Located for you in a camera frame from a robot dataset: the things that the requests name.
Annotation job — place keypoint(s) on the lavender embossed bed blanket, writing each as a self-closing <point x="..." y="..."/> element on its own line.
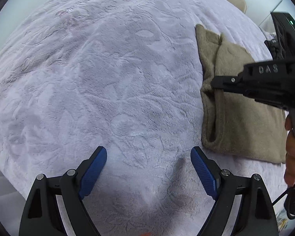
<point x="126" y="75"/>

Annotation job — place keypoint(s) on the brown knit sweater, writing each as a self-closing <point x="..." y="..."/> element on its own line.
<point x="234" y="124"/>

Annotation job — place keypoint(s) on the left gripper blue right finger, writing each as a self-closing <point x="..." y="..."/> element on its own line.
<point x="255" y="215"/>

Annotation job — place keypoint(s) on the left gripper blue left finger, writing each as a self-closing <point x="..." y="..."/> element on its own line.
<point x="41" y="215"/>

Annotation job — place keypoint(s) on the person's right hand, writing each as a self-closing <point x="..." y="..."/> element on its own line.
<point x="289" y="175"/>

